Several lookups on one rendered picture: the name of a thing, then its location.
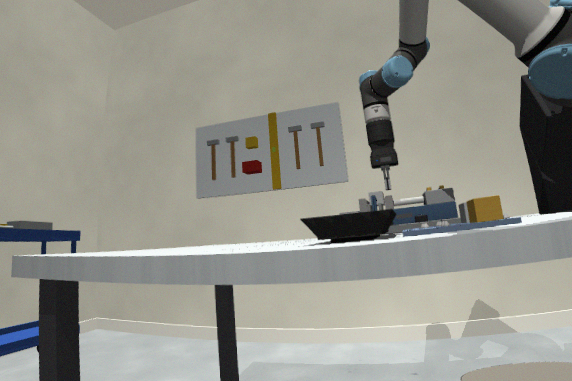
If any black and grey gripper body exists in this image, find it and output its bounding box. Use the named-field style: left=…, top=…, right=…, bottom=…
left=364, top=104, right=398, bottom=169

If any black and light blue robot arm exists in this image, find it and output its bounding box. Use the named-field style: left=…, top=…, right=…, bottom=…
left=359, top=0, right=572, bottom=110

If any yellow rectangular block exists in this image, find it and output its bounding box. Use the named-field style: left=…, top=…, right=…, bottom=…
left=467, top=195, right=504, bottom=223

